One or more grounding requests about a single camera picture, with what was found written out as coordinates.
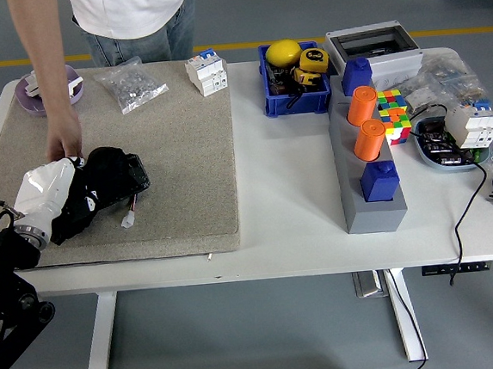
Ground person's right hand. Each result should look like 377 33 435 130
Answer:
42 108 86 165

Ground red wire with white plug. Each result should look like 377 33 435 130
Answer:
119 193 142 229

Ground black table control panel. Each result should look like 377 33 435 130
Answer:
421 260 492 277

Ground purple oval dish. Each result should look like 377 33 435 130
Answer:
11 63 86 119

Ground clear bag of screws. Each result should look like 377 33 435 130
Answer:
91 52 171 118

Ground grey-brown felt mat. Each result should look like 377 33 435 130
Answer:
0 55 244 274

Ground white table leg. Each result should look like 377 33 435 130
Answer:
77 290 125 369
383 265 429 365

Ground person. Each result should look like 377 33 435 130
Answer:
66 0 201 71

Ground white circuit breaker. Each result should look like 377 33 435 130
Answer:
182 46 230 99

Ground grey metal box under table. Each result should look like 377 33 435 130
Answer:
351 269 389 300

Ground grey block holder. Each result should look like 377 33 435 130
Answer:
323 67 410 237

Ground dark brown small part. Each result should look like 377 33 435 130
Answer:
267 64 296 97

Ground light blue oval dish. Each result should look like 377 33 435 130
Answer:
410 111 492 175

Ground blue plastic bin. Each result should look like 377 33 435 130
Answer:
256 38 334 119

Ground yellow dome-shaped object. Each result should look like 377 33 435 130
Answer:
263 36 305 71

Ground blue block with knob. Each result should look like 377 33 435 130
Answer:
358 158 403 204
338 55 374 98

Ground dark components in dish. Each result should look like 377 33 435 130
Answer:
416 115 475 169

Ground white breaker with blue levers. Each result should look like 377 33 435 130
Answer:
441 97 493 151

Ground yellow and black tape measure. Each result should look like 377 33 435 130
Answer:
290 65 326 94

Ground yellow round tape measure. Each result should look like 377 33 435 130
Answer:
297 46 332 77

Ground orange cylinder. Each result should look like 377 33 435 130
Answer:
344 84 381 128
351 117 389 163

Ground multicolour puzzle cube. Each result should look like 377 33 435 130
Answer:
375 88 414 147

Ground clear bag of small parts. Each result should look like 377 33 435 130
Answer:
398 48 489 114

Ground white plastic rail piece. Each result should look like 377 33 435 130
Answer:
65 76 86 101
22 69 44 100

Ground black cable under table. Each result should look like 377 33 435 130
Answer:
383 266 428 369

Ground black cable across table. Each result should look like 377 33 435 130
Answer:
406 99 493 290

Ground grey electrical enclosure box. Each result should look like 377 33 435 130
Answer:
322 17 427 95

